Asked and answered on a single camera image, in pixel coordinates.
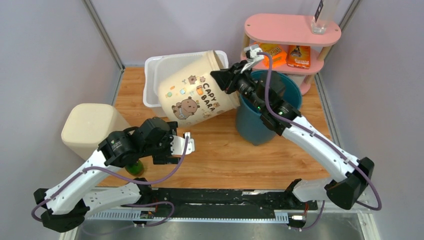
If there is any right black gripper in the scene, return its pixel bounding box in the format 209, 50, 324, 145
212, 59, 267, 112

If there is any cream round bucket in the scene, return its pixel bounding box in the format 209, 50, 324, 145
157, 50, 241, 129

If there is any teal round bucket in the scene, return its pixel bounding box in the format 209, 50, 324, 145
235, 72, 302, 146

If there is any cream rectangular bin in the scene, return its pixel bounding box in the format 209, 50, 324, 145
61, 103, 130, 161

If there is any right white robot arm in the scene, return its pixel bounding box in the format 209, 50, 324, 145
210, 61, 375, 210

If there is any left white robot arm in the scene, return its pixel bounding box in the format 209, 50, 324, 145
31, 117, 191, 233

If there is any green glass bottle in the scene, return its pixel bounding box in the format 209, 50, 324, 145
125, 160, 145, 177

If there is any white plastic tub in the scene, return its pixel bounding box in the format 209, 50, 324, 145
143, 50, 229, 117

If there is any orange snack box left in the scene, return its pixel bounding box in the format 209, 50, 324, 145
254, 42, 287, 69

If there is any orange snack box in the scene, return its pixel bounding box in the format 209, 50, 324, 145
286, 45, 311, 69
254, 42, 287, 69

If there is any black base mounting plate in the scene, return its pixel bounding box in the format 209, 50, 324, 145
135, 188, 318, 219

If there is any orange snack box right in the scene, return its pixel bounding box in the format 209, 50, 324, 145
286, 45, 311, 69

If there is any pink three-tier shelf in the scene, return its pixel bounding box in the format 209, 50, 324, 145
241, 13, 342, 95

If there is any clear glass vase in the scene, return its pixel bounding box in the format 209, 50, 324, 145
311, 0, 340, 35

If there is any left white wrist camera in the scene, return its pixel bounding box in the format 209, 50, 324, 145
170, 132, 196, 156

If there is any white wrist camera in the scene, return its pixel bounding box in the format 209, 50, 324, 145
241, 44, 264, 73
170, 132, 196, 156

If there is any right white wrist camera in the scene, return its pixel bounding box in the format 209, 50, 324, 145
241, 44, 264, 73

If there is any aluminium frame rail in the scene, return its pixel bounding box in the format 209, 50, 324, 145
59, 186, 382, 240

